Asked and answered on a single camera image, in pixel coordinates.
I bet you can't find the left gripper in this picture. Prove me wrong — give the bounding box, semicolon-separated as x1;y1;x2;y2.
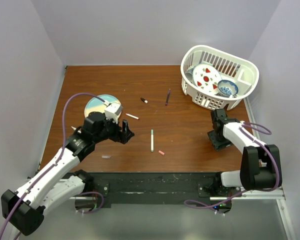
93;113;134;144

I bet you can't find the white marker with green end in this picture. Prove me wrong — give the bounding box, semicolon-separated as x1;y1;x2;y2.
150;129;154;153

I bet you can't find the black and white pen cap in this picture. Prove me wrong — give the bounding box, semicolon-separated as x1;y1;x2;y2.
140;97;148;104

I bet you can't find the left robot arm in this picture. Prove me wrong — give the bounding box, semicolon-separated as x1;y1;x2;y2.
0;112;135;238

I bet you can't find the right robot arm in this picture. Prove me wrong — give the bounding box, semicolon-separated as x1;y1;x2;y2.
207;109;283;197

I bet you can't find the purple pen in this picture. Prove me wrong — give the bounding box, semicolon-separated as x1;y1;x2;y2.
165;88;171;106

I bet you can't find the red-tipped white marker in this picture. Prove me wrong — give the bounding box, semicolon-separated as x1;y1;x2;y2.
125;113;140;120

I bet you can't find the round pastel plate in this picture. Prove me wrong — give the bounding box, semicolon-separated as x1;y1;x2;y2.
84;94;121;118

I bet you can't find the blue and white bowl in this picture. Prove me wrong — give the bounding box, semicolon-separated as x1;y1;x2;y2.
217;79;239;98

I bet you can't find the white plastic dish basket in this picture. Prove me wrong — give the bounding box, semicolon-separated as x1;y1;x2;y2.
180;45;260;110

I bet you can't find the strawberry pattern plate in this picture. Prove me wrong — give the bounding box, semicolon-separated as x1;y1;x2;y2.
192;63;222;95

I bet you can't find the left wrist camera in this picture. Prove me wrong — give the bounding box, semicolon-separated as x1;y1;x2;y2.
104;102;123;124

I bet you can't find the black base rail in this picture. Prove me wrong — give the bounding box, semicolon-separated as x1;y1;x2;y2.
76;170;235;208

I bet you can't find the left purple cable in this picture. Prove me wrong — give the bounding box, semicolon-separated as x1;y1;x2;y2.
0;92;110;240

